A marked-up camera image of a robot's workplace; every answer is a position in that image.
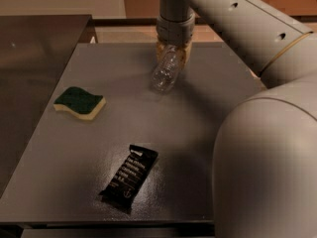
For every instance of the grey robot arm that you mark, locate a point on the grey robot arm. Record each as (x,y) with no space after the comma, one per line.
(264,167)

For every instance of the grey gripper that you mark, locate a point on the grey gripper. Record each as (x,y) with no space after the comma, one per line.
(173,30)

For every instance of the green and yellow sponge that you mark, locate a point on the green and yellow sponge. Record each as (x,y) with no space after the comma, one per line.
(79,103)

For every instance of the black snack bar wrapper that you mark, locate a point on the black snack bar wrapper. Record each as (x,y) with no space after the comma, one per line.
(129,178)

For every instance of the clear plastic water bottle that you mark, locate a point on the clear plastic water bottle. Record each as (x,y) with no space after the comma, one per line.
(167,71)

